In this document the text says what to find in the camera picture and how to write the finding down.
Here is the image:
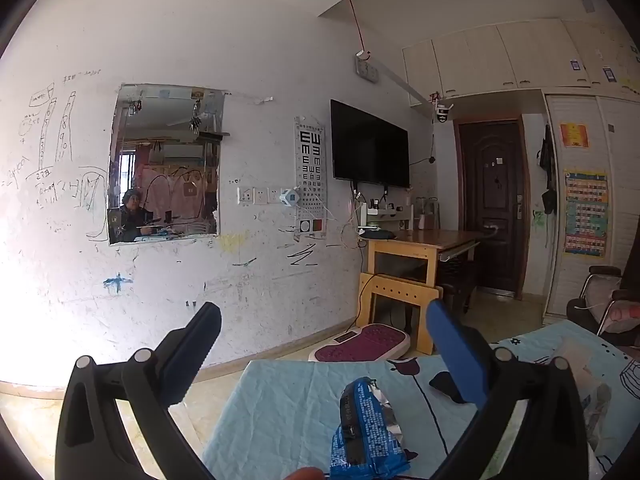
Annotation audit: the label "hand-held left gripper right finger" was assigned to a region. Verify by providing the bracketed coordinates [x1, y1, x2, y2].
[426, 299, 591, 480]

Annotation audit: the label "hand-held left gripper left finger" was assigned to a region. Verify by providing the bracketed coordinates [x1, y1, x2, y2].
[54, 302, 222, 480]

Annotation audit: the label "blue foil snack wrapper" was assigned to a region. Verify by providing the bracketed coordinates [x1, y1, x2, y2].
[329, 376, 412, 480]

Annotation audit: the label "black padded bench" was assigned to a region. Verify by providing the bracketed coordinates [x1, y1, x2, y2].
[439, 255, 478, 313]

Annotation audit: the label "purple white massage plate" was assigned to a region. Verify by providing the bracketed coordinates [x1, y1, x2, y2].
[307, 323, 412, 363]

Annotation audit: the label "light blue printed tablecloth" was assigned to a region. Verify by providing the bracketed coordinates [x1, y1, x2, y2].
[200, 317, 640, 480]

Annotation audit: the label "wooden desk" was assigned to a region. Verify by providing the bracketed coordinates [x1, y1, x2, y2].
[366, 229, 482, 311]

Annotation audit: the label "black armchair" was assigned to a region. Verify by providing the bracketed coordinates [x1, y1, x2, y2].
[566, 265, 640, 348]

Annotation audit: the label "white louvred wardrobe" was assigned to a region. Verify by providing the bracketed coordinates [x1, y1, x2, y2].
[542, 92, 640, 331]

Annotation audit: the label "white desk shelf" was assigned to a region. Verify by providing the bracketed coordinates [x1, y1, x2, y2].
[367, 205, 413, 231]

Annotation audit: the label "dark brown door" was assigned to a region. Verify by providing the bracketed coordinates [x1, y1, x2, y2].
[455, 120, 528, 298]

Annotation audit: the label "pink printed cushion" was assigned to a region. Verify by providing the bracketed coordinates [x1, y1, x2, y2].
[607, 302, 640, 333]

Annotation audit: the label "colourful chart poster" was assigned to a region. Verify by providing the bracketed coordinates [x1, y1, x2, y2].
[564, 169, 610, 256]

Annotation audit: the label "hanging black bags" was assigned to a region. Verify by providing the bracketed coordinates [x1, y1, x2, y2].
[539, 125, 558, 216]

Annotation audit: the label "eye chart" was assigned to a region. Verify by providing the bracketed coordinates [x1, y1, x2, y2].
[294, 116, 328, 241]

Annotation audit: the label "cream upper cabinets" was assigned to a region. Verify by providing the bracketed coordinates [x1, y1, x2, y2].
[402, 20, 640, 106]

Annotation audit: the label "wooden folding frame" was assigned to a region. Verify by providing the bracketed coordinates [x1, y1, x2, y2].
[357, 272, 444, 356]

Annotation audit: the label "wall mirror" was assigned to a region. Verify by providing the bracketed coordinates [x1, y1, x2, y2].
[107, 84, 226, 246]

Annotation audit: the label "black wall television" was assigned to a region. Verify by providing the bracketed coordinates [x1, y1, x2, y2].
[330, 99, 411, 188]

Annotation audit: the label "orange wall poster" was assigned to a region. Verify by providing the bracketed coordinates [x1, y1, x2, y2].
[559, 121, 591, 149]

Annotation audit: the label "white wall junction box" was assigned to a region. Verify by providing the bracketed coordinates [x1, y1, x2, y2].
[356, 55, 379, 83]

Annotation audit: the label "red hanging cord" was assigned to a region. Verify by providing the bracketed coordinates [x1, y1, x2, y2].
[348, 0, 366, 53]

